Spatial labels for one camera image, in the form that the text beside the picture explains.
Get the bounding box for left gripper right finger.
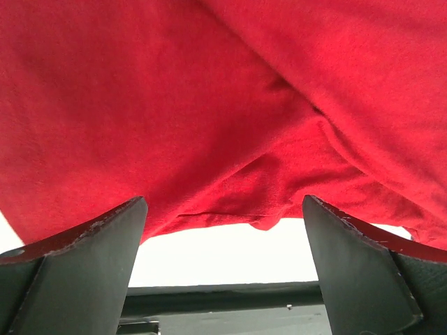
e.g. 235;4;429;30
302;195;446;334

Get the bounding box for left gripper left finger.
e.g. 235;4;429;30
1;197;148;334

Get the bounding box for red t shirt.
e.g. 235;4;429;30
1;1;446;249

